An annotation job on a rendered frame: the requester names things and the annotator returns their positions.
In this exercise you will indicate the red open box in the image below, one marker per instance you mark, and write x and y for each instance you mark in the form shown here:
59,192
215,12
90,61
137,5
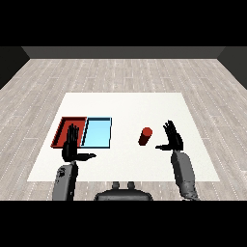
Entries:
63,132

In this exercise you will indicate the dark grey robot body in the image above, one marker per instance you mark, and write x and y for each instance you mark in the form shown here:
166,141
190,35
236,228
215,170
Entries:
123,193

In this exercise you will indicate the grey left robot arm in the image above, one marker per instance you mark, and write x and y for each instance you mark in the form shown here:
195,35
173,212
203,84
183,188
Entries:
65,181

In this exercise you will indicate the red can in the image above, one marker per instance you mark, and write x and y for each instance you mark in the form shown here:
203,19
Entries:
145,136

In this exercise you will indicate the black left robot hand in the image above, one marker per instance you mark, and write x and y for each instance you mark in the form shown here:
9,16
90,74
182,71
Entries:
70,149

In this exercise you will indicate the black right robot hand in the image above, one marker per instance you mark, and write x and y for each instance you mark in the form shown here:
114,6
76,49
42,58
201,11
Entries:
175,141

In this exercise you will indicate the light blue open box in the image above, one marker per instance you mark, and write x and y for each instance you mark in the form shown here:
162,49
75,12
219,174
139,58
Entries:
97,132

